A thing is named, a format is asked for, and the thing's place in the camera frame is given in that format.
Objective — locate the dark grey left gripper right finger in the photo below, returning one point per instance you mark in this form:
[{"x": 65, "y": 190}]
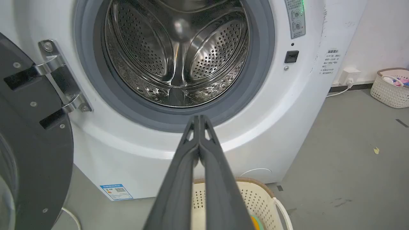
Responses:
[{"x": 220, "y": 191}]

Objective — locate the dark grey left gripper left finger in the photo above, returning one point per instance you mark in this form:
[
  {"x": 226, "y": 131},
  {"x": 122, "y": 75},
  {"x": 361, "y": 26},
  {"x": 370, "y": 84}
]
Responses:
[{"x": 179, "y": 188}]

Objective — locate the white front-load washing machine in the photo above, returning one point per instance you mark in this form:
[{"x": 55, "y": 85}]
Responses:
[{"x": 179, "y": 73}]

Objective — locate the dark washing machine door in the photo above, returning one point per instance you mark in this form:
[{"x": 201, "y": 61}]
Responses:
[{"x": 32, "y": 134}]

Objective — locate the cream perforated laundry basket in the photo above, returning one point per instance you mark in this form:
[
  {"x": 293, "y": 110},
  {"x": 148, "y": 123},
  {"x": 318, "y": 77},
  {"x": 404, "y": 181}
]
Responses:
[{"x": 255, "y": 201}]

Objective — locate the small yellow scrap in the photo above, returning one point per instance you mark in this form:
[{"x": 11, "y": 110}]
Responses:
[{"x": 376, "y": 150}]

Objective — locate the white perforated basket with clothes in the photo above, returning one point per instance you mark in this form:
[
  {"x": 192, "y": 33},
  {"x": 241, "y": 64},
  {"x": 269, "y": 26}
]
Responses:
[{"x": 390, "y": 90}]

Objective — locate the colourful clothes pile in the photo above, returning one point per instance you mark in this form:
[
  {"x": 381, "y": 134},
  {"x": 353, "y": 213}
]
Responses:
[{"x": 397, "y": 81}]

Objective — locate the white wall power socket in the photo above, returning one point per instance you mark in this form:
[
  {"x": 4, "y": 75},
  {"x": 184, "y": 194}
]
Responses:
[{"x": 349, "y": 75}]

